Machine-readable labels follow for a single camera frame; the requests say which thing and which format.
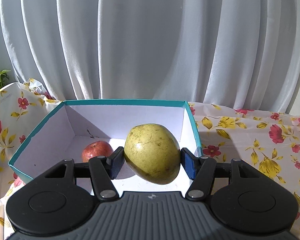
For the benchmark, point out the yellow-green mango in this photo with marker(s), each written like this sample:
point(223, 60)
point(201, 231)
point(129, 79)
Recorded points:
point(153, 153)

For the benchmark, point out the white curtain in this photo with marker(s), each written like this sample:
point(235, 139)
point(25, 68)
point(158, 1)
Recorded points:
point(235, 53)

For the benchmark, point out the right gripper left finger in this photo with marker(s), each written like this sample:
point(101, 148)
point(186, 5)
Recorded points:
point(102, 171)

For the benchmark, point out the teal cardboard box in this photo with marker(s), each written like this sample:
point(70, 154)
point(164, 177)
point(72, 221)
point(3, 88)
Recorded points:
point(74, 124)

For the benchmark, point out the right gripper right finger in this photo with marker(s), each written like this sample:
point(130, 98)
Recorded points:
point(201, 171)

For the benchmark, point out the floral tablecloth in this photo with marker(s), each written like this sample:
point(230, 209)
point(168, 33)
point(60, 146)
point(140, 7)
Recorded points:
point(267, 140)

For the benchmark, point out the red apple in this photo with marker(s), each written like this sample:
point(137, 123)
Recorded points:
point(95, 149)

